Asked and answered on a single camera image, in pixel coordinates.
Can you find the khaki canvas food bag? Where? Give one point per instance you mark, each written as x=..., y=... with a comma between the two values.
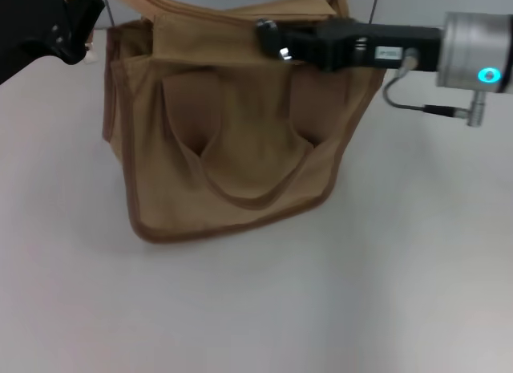
x=240, y=148

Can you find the silver metal zipper pull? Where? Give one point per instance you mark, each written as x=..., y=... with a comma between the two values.
x=285, y=54

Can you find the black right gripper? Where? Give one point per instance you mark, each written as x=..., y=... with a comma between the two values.
x=360, y=40

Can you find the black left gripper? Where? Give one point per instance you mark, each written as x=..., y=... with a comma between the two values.
x=24, y=24

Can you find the white and silver right robot arm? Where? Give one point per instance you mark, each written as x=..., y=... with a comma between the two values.
x=477, y=44

